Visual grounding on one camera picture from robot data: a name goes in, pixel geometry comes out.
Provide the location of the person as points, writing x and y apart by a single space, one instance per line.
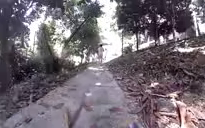
100 52

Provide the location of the pale concrete path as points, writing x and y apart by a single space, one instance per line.
86 86

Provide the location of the leaf-covered slope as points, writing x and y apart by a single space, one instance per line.
163 70

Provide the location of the robot's own part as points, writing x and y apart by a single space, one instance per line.
66 120
135 125

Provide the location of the dark earth verge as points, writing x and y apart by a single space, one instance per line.
20 96

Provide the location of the wood of trees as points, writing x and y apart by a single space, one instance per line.
5 40

